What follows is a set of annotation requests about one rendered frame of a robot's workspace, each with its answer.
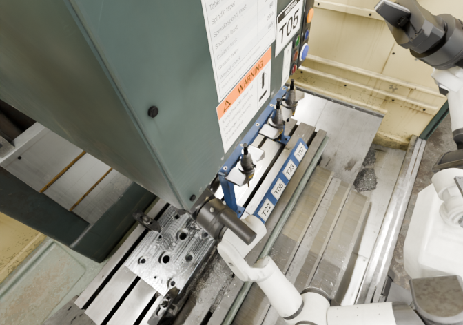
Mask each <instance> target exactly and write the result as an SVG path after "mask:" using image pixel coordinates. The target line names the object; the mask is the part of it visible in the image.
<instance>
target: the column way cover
mask: <svg viewBox="0 0 463 325"><path fill-rule="evenodd" d="M10 144H11V145H13V146H14V147H15V149H13V150H12V151H11V152H10V153H9V154H7V155H6V156H5V157H3V158H0V166H2V167H3V168H4V169H6V170H7V171H9V172H10V173H11V174H13V175H15V176H16V177H17V178H19V179H20V180H22V181H24V183H26V184H27V185H29V186H31V187H32V188H33V189H35V190H36V191H38V192H39V193H42V192H43V193H44V194H45V195H47V196H49V197H50V198H51V199H53V200H54V201H56V202H57V203H59V204H60V205H61V206H63V207H64V208H66V209H67V210H68V211H73V212H75V213H76V214H77V215H79V216H80V217H82V218H83V219H84V220H86V221H87V222H89V223H90V224H91V225H94V223H95V222H96V221H97V220H98V219H99V218H100V217H101V216H102V215H103V214H104V213H105V212H106V211H107V210H108V209H109V207H110V206H111V205H112V204H113V203H114V202H115V201H116V200H117V198H118V197H119V196H120V195H121V194H122V193H123V192H124V191H125V190H126V189H127V188H128V187H129V186H130V185H131V184H132V182H133V181H132V180H130V179H129V178H127V177H126V176H124V175H123V174H121V173H119V172H118V171H116V170H115V169H113V168H111V167H109V166H108V165H106V164H105V163H103V162H101V161H100V160H98V159H97V158H95V157H93V156H92V155H90V154H89V153H87V152H85V151H83V150H82V149H80V148H79V147H77V146H76V145H74V144H72V143H71V142H69V141H67V140H66V139H64V138H62V137H61V136H59V135H58V134H56V133H54V132H53V131H51V130H50V129H48V128H47V127H44V126H43V125H42V124H40V123H38V122H36V123H35V124H34V125H32V126H31V127H29V128H28V129H27V130H25V131H24V132H23V133H22V134H20V135H19V136H18V137H16V138H15V139H14V140H13V141H12V142H11V143H10Z"/></svg>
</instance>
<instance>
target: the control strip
mask: <svg viewBox="0 0 463 325"><path fill-rule="evenodd" d="M314 1H315V0H306V1H305V11H304V17H303V22H302V32H301V38H300V48H299V54H298V64H296V63H294V62H295V61H294V55H295V53H296V52H297V51H298V49H296V48H297V47H296V46H295V44H296V39H297V38H298V37H300V35H299V34H297V35H296V36H295V38H294V42H293V49H295V50H294V52H293V54H292V56H291V62H292V63H293V65H292V66H291V69H290V75H293V74H292V70H293V68H294V65H296V66H297V70H298V68H299V67H300V66H301V65H302V63H303V62H304V60H305V59H306V58H305V59H304V60H302V59H301V56H302V51H303V49H304V47H305V46H306V45H308V41H309V36H308V38H307V40H305V35H306V32H307V30H309V32H310V28H311V22H310V23H307V16H308V14H309V11H310V9H312V8H313V7H314Z"/></svg>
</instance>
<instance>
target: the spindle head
mask: <svg viewBox="0 0 463 325"><path fill-rule="evenodd" d="M291 1H292V0H277V6H276V16H278V15H279V14H280V13H281V12H282V10H283V9H284V8H285V7H286V6H287V5H288V4H289V3H290V2H291ZM304 10H305V0H303V1H302V12H301V18H300V28H299V29H298V31H297V32H296V33H295V34H294V35H293V36H292V37H291V39H290V40H289V41H288V42H287V44H286V45H285V46H284V48H283V49H282V50H281V51H280V52H279V53H278V54H277V56H275V42H276V35H275V40H274V41H273V42H272V43H271V45H270V46H271V72H270V92H269V97H268V98H267V100H266V101H265V102H264V103H263V105H262V106H261V107H260V109H259V110H258V111H257V112H256V114H255V115H254V117H253V118H252V119H251V120H250V122H249V123H248V124H247V126H246V127H245V128H244V130H243V131H242V132H241V133H240V135H239V136H238V138H237V139H236V140H235V141H234V143H233V144H232V145H231V147H230V148H229V149H228V150H227V152H226V153H225V152H224V147H223V141H222V136H221V132H220V125H219V122H218V115H217V111H216V108H217V107H218V106H219V105H220V103H221V102H222V101H223V100H224V99H225V97H226V96H227V95H228V94H229V93H230V92H231V91H232V90H233V89H234V87H235V86H236V85H237V84H238V83H239V81H240V80H241V79H242V78H243V77H244V75H246V73H248V71H249V70H250V69H251V68H252V67H253V66H254V64H255V63H256V62H257V61H258V60H259V58H260V57H261V56H262V55H263V54H264V53H265V52H266V51H267V50H268V49H269V47H270V46H269V47H268V48H267V49H266V50H265V51H264V52H263V53H262V54H261V55H260V57H259V58H258V59H257V60H256V62H255V63H254V64H253V65H252V66H251V67H250V68H249V69H248V70H247V71H246V72H245V74H244V75H243V76H242V77H241V78H240V80H239V81H238V82H237V83H236V84H235V86H233V87H232V88H231V89H230V91H229V92H228V93H227V94H226V95H225V97H224V98H223V99H222V100H221V101H220V102H219V101H218V94H217V89H216V82H215V78H214V70H213V65H212V58H211V54H210V49H209V42H208V38H207V30H206V25H205V18H204V14H203V7H202V2H201V0H0V99H1V100H3V101H4V102H6V103H7V104H9V105H11V106H12V107H14V108H15V109H17V110H19V111H20V112H22V113H24V114H25V115H27V116H29V117H30V118H32V119H33V120H35V121H36V122H38V123H40V124H42V125H43V126H44V127H47V128H48V129H50V130H51V131H53V132H54V133H56V134H58V135H59V136H61V137H62V138H64V139H66V140H67V141H69V142H71V143H72V144H74V145H76V146H77V147H79V148H80V149H82V150H83V151H85V152H87V153H89V154H90V155H92V156H93V157H95V158H97V159H98V160H100V161H101V162H103V163H105V164H106V165H108V166H109V167H111V168H113V169H115V170H116V171H118V172H119V173H121V174H123V175H124V176H126V177H127V178H129V179H130V180H132V181H134V182H135V183H137V184H139V185H140V186H142V187H144V188H145V189H147V190H148V191H150V192H152V193H153V194H155V195H156V196H158V197H159V198H162V199H163V200H164V201H166V202H168V203H170V204H171V205H173V206H174V207H176V208H178V209H180V210H182V211H184V212H185V213H186V212H187V211H189V210H190V209H191V208H192V206H193V205H194V203H195V202H196V201H197V200H198V198H199V197H200V195H201V194H202V192H204V190H205V189H206V187H207V186H208V184H209V183H210V182H211V181H212V179H213V178H214V176H215V175H216V174H217V173H218V171H219V170H220V168H221V167H222V166H223V165H224V164H225V162H226V161H227V159H228V158H229V157H230V156H231V154H232V153H233V151H234V150H235V148H237V146H238V145H239V143H240V142H241V140H242V139H243V138H244V137H245V135H246V134H247V132H248V131H249V130H250V129H251V127H252V126H253V124H254V123H255V122H256V121H257V119H258V118H259V116H260V115H261V114H262V113H263V111H264V110H265V108H266V107H267V106H268V104H269V103H270V102H271V100H272V99H273V98H274V96H275V95H276V94H277V93H278V91H279V90H280V88H281V87H282V70H283V61H284V52H285V49H286V48H287V46H288V45H289V44H290V43H291V42H292V47H291V56H292V54H293V52H294V50H295V49H293V42H294V38H295V36H296V35H297V34H299V35H300V38H301V32H302V22H303V17H304ZM299 48H300V42H299V44H298V47H297V48H296V49H298V53H299ZM292 65H293V63H292V62H291V59H290V66H289V77H290V69H291V66H292Z"/></svg>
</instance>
